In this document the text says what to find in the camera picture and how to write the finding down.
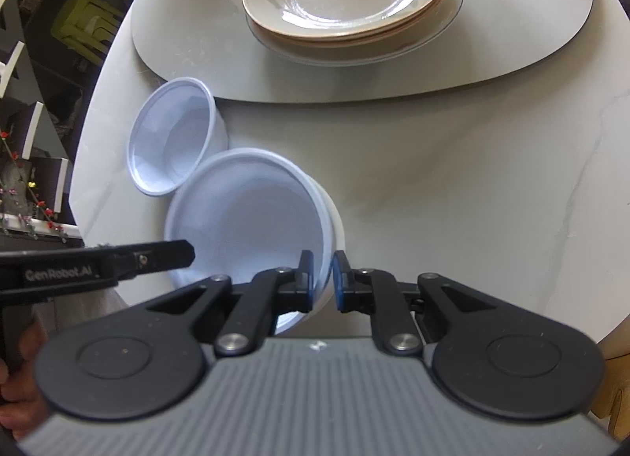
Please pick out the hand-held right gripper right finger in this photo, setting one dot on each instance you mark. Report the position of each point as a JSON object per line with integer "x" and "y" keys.
{"x": 338, "y": 285}

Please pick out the stack of beige ceramic plates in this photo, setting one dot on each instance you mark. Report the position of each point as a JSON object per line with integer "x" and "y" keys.
{"x": 443, "y": 18}

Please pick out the stack of green stools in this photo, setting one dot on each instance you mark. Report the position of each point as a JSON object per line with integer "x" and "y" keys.
{"x": 86, "y": 25}

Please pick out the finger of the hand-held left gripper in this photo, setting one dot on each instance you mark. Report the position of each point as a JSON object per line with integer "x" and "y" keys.
{"x": 157, "y": 257}

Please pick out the person's left hand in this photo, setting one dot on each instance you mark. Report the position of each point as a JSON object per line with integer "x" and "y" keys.
{"x": 22, "y": 387}

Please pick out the red berry branch decoration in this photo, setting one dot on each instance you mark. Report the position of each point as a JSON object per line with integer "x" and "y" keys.
{"x": 34, "y": 195}

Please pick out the large white plastic bowl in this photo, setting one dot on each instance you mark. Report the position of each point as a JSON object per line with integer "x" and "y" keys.
{"x": 246, "y": 220}

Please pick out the dark shelf with white dividers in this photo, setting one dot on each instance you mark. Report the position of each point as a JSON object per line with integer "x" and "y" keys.
{"x": 29, "y": 116}

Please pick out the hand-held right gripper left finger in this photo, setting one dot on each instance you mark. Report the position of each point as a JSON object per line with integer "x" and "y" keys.
{"x": 309, "y": 285}

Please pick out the small white plastic bowl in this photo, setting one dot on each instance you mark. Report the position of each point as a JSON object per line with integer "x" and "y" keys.
{"x": 172, "y": 141}

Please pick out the grey table mat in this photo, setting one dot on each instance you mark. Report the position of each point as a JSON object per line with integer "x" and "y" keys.
{"x": 344, "y": 82}

